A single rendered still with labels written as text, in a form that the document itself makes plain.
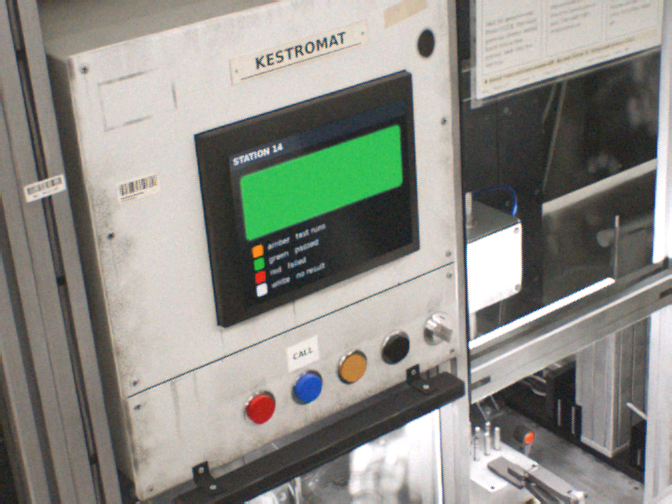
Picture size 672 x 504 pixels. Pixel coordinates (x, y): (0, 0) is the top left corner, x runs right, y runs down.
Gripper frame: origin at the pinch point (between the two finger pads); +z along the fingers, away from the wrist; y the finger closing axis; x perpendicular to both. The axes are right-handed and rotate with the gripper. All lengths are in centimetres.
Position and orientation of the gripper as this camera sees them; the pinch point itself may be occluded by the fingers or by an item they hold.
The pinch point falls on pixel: (509, 487)
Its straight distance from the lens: 195.0
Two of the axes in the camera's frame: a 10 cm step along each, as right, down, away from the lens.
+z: -5.9, -3.4, 7.3
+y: -0.5, -8.9, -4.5
